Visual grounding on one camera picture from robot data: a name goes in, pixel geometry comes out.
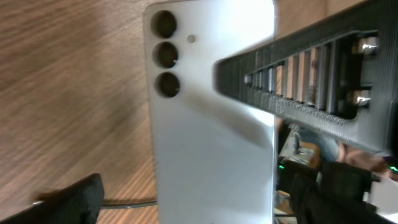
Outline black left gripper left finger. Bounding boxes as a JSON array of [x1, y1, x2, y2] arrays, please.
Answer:
[[1, 174, 104, 224]]

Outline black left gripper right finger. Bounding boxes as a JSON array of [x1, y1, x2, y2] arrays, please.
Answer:
[[215, 0, 397, 153]]

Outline black USB charging cable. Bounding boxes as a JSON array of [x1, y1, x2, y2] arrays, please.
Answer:
[[101, 198, 158, 210]]

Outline Galaxy S25 smartphone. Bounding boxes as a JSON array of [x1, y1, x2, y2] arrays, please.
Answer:
[[143, 1, 275, 224]]

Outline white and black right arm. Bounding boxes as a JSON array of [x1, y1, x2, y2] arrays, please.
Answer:
[[275, 157, 397, 223]]

